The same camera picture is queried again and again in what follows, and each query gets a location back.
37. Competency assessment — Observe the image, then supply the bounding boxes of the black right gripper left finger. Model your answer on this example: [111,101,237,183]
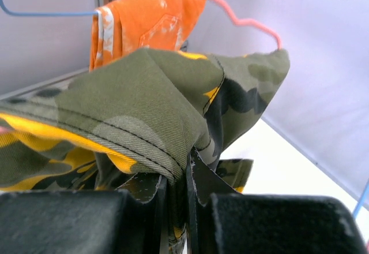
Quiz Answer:
[1,174,167,253]

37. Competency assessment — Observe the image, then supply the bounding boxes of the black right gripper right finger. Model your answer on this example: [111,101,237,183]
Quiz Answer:
[186,149,367,254]

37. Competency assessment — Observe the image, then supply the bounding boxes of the camouflage trousers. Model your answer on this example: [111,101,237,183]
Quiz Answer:
[1,48,290,253]

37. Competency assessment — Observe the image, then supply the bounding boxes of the pink hanger with camouflage trousers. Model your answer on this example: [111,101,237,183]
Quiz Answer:
[172,0,284,50]

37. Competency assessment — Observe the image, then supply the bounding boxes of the empty blue hanger right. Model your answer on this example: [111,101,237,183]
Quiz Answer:
[352,179,369,218]

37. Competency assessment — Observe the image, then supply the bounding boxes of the orange tie-dye trousers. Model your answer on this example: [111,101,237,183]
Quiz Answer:
[89,0,206,71]

